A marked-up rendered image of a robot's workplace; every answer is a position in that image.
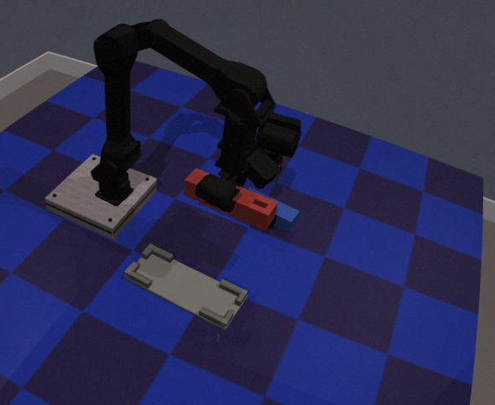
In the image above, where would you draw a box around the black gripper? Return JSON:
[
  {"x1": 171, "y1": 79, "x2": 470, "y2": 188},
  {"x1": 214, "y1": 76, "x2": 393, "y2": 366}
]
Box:
[{"x1": 196, "y1": 138, "x2": 258, "y2": 212}]

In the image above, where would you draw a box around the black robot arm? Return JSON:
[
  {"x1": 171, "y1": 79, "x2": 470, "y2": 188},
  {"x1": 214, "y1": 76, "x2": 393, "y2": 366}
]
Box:
[{"x1": 91, "y1": 19, "x2": 301, "y2": 206}]

